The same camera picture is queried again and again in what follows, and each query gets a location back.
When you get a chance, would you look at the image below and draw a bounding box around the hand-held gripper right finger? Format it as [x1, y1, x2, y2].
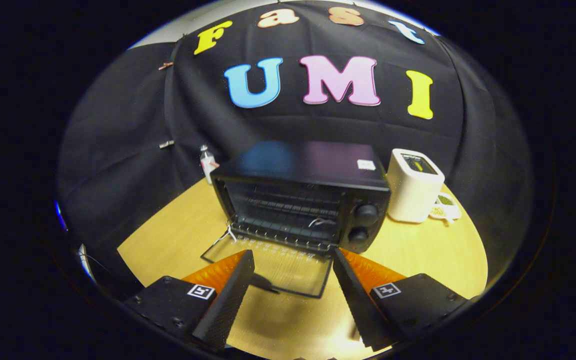
[332, 247, 469, 352]

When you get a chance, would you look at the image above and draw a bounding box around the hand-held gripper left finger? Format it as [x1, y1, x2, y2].
[124, 249, 256, 350]

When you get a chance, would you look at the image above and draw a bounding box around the black toaster oven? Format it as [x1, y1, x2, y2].
[200, 140, 392, 299]

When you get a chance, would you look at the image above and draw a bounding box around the white toaster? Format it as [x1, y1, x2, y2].
[387, 148, 446, 224]

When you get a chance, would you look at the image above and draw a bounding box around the small white dish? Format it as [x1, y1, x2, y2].
[428, 192, 463, 222]

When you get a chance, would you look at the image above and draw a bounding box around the clear bottle with white cap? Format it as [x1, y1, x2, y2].
[199, 145, 220, 185]

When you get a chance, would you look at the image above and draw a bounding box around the black backdrop cloth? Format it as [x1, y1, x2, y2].
[57, 0, 534, 301]

